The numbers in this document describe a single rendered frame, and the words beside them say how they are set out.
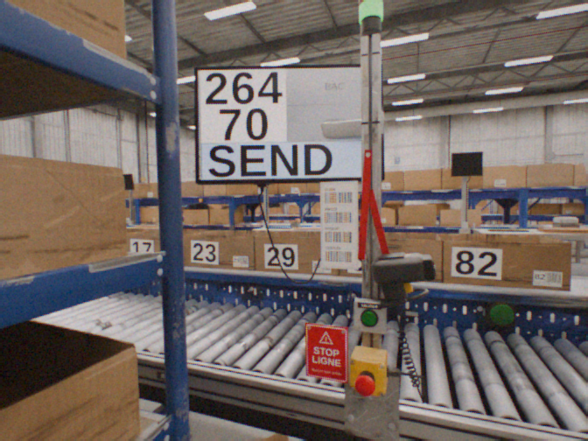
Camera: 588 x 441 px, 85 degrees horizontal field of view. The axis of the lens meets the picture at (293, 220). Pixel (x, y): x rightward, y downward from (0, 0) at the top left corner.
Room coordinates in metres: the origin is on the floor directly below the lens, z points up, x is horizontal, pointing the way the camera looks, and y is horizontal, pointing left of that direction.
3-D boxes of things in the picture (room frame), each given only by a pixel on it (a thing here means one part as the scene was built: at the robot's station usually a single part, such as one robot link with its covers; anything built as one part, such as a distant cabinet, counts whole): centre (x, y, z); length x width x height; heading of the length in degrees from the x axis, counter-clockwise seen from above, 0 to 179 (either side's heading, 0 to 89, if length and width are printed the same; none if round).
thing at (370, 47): (0.72, -0.17, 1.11); 0.12 x 0.05 x 0.88; 70
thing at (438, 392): (0.92, -0.41, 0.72); 0.52 x 0.05 x 0.05; 160
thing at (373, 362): (0.65, -0.19, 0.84); 0.15 x 0.09 x 0.07; 70
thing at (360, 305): (0.69, -0.16, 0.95); 0.07 x 0.03 x 0.07; 70
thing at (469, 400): (0.90, -0.47, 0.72); 0.52 x 0.05 x 0.05; 160
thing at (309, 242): (1.54, -0.05, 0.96); 0.39 x 0.29 x 0.17; 69
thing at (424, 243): (1.40, -0.42, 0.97); 0.39 x 0.29 x 0.17; 70
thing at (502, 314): (1.07, -0.70, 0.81); 0.07 x 0.01 x 0.07; 70
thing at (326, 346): (0.72, -0.10, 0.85); 0.16 x 0.01 x 0.13; 70
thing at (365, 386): (0.62, -0.14, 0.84); 0.04 x 0.04 x 0.04; 70
